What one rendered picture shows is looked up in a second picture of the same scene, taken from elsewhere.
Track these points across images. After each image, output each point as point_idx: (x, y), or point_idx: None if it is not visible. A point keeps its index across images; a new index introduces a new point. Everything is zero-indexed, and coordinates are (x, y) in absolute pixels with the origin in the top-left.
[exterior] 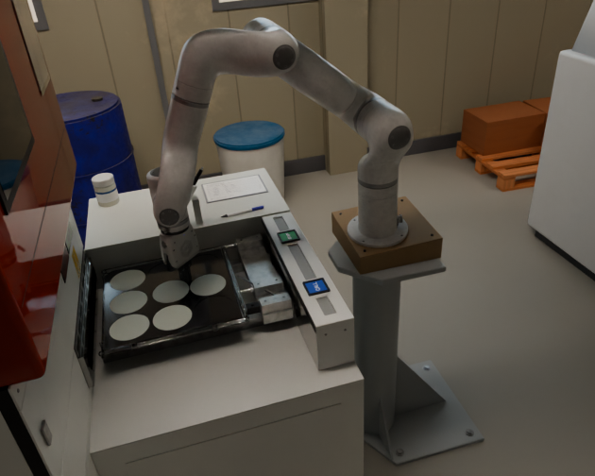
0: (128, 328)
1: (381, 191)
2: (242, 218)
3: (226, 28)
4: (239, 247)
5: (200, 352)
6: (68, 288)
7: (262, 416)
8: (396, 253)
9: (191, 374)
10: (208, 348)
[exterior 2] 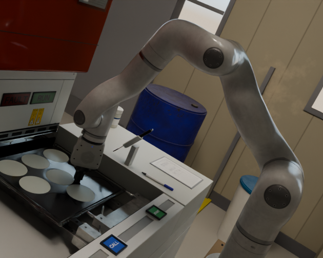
0: (10, 167)
1: (244, 238)
2: (150, 183)
3: (198, 25)
4: (132, 198)
5: (23, 220)
6: (1, 113)
7: None
8: None
9: None
10: (29, 222)
